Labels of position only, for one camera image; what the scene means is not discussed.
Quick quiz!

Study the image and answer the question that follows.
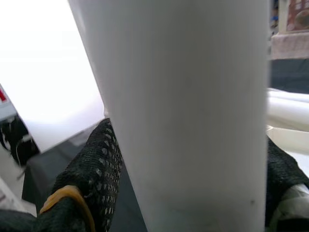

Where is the black tablecloth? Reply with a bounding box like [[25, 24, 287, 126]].
[[21, 58, 309, 232]]

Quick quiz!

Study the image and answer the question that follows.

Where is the white plastic table top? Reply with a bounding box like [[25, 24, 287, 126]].
[[267, 127, 309, 156]]

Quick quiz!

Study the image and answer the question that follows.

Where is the red patterned box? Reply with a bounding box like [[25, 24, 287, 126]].
[[286, 0, 309, 32]]

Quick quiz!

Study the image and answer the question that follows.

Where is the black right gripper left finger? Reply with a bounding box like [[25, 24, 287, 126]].
[[36, 117, 124, 232]]

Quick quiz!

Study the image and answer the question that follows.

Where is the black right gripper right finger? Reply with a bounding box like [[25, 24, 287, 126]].
[[265, 136, 309, 232]]

